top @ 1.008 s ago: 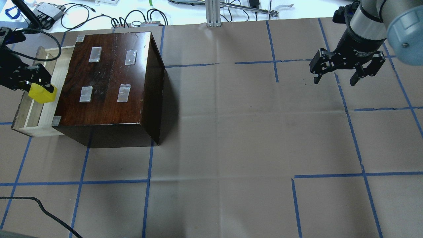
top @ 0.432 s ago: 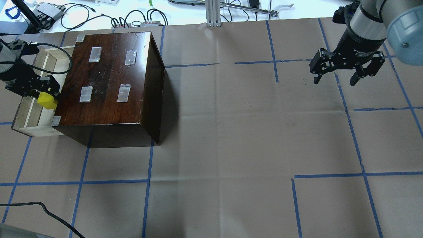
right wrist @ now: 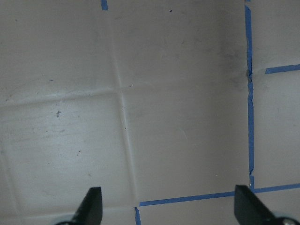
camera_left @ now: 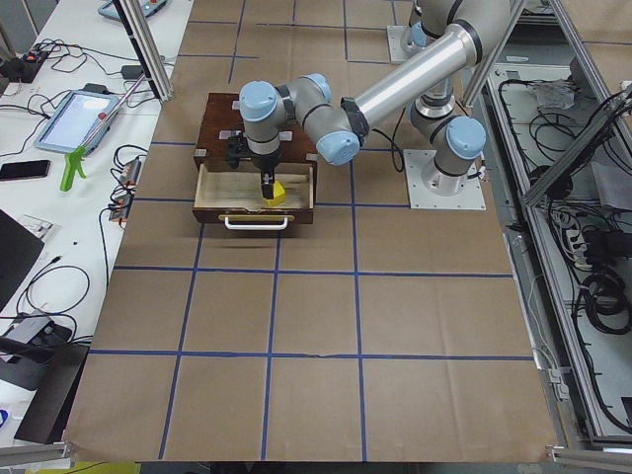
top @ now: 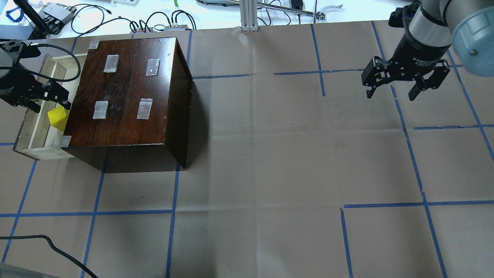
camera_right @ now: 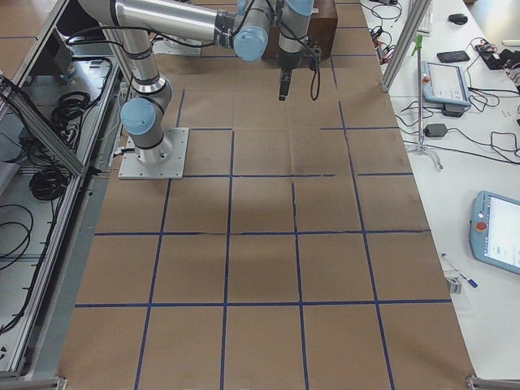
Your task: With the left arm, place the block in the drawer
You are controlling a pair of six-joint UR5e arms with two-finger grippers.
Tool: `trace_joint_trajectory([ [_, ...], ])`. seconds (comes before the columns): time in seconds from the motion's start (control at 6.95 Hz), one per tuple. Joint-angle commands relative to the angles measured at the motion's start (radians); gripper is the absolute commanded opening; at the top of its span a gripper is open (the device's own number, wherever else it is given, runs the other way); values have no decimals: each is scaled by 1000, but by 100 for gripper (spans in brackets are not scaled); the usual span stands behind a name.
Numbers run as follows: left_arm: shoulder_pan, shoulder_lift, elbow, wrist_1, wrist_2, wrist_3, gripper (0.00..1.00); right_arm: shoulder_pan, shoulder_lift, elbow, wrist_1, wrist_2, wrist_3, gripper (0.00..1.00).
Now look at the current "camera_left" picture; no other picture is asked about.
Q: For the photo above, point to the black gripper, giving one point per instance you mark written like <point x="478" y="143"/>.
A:
<point x="266" y="161"/>

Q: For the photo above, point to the yellow block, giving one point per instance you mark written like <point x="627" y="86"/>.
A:
<point x="279" y="195"/>

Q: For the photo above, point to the wooden drawer white handle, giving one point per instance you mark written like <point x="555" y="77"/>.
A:
<point x="235" y="196"/>

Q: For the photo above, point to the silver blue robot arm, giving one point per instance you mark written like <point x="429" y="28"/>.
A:
<point x="458" y="140"/>
<point x="445" y="37"/>

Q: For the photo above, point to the dark wooden drawer cabinet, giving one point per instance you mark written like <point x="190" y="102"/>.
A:
<point x="222" y="119"/>

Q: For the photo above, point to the black power adapter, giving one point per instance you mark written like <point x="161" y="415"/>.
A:
<point x="131" y="72"/>

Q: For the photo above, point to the blue teach pendant tablet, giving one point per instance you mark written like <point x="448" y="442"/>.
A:
<point x="74" y="119"/>

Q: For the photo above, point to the black smartphone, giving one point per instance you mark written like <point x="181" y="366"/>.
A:
<point x="24" y="170"/>

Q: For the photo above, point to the black laptop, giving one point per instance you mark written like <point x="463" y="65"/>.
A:
<point x="20" y="249"/>

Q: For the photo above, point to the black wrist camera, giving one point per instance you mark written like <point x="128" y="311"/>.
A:
<point x="234" y="150"/>

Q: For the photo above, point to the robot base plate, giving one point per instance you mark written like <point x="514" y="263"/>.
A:
<point x="400" y="44"/>

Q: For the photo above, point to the green handled reacher pole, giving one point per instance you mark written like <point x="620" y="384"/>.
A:
<point x="73" y="160"/>

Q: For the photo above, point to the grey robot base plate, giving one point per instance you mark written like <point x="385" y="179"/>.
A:
<point x="429" y="188"/>

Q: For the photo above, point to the aluminium frame post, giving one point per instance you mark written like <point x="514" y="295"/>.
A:
<point x="144" y="46"/>

